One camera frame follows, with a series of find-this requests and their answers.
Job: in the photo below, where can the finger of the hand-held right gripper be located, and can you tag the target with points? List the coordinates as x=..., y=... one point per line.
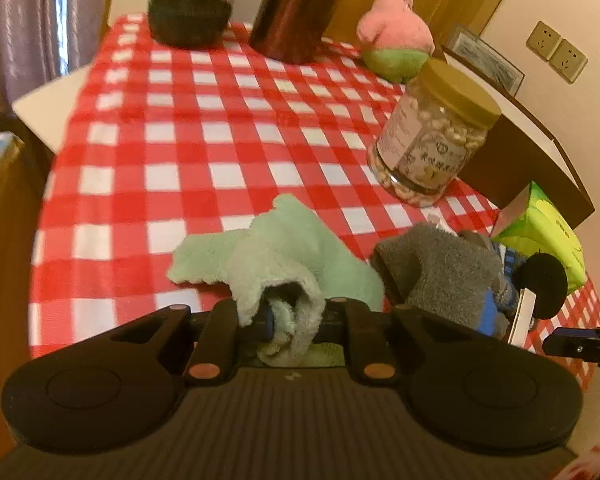
x=562, y=342

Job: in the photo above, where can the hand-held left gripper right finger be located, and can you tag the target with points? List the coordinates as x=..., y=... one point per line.
x=352, y=325

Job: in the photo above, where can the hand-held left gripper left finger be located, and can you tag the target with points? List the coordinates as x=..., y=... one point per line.
x=215, y=340

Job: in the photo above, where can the blue grey knitted sock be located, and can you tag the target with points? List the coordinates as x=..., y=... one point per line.
x=509, y=262

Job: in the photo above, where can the mint green towel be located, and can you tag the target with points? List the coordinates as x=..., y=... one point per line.
x=280, y=245

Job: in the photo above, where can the brown cardboard box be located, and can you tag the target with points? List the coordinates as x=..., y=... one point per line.
x=520, y=155

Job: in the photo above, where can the white flat box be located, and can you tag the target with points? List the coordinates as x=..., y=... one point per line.
x=522, y=315

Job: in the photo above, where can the black round sponge pad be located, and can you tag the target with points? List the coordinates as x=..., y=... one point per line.
x=542, y=285

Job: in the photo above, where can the grey fuzzy cloth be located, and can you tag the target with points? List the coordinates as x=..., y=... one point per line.
x=440, y=270

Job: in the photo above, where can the green tissue pack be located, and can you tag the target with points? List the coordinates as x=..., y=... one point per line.
x=545, y=225

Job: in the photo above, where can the clear nut jar gold lid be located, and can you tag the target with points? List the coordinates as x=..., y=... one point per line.
x=430, y=145

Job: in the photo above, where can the red white checked tablecloth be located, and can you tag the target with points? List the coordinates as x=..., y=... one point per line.
x=205, y=125

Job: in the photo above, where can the white side table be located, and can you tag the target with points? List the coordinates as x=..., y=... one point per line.
x=45, y=105

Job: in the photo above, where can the framed grey picture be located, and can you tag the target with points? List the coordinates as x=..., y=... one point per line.
x=485, y=57

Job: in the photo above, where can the pink starfish plush toy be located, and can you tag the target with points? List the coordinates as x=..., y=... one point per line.
x=395, y=25

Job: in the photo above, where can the brown metal canister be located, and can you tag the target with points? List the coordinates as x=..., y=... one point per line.
x=295, y=10

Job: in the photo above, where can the dark glass blender jar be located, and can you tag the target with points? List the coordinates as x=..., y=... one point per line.
x=190, y=20

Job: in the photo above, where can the sheer patterned curtain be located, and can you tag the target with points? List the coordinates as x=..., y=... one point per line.
x=25, y=20

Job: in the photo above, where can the beige wall socket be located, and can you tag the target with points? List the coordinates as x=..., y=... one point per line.
x=543, y=40
x=569, y=61

